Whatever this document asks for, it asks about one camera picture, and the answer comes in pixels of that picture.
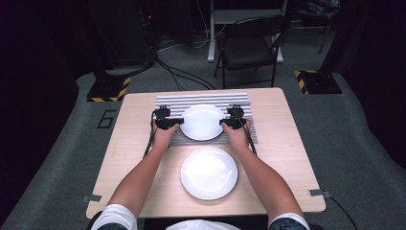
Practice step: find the person's right hand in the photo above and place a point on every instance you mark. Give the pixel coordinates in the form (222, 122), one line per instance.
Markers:
(237, 139)

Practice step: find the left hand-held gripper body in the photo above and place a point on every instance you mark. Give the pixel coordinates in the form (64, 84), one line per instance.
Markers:
(163, 117)

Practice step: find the dark chair with clutter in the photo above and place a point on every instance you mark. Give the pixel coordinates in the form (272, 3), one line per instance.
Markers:
(319, 14)

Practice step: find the dark equipment cabinet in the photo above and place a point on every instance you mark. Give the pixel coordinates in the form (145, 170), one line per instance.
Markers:
(130, 32)

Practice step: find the stand base with hazard stripes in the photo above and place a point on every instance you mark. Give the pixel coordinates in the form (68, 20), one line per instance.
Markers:
(319, 82)
(108, 91)

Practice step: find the black folding chair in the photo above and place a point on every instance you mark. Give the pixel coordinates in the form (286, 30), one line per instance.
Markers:
(245, 48)

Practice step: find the small white plate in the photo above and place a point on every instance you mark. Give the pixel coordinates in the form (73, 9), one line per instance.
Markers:
(201, 123)

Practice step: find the person's left hand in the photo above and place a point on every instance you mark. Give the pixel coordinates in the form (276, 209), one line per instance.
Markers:
(164, 137)

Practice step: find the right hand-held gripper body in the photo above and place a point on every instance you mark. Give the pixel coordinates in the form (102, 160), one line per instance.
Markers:
(236, 117)

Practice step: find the large white plate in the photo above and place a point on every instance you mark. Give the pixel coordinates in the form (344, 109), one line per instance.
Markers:
(209, 174)

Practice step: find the grey white striped placemat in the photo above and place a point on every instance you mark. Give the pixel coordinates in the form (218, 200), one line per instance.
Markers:
(204, 98)

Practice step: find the person's white shirt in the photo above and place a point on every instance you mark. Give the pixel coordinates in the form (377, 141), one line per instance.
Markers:
(115, 214)

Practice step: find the white metal desk frame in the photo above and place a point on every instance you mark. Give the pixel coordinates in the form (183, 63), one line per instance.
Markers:
(211, 38)

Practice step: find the grey table edge clamp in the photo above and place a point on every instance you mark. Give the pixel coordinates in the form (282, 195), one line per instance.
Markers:
(92, 198)
(317, 192)

